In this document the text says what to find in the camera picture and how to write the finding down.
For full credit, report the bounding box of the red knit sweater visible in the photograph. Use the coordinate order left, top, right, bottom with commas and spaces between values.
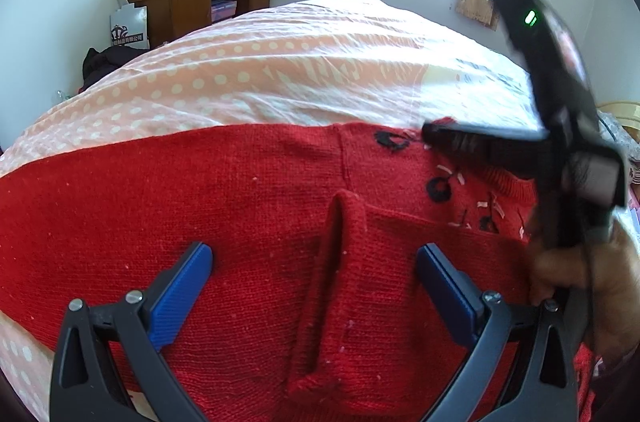
1, 123, 539, 421

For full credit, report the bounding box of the person's right hand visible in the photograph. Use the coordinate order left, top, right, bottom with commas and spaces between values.
527, 216, 640, 378

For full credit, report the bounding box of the black clothes pile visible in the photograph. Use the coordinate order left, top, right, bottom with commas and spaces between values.
78, 46, 146, 93

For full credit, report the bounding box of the polka dot bed quilt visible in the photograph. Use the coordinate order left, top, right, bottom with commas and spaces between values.
1, 0, 540, 421

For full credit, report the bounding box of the cream wooden headboard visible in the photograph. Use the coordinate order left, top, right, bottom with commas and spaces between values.
599, 101, 640, 141

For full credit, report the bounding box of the white paper bag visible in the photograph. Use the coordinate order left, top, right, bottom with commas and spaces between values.
110, 3, 150, 50

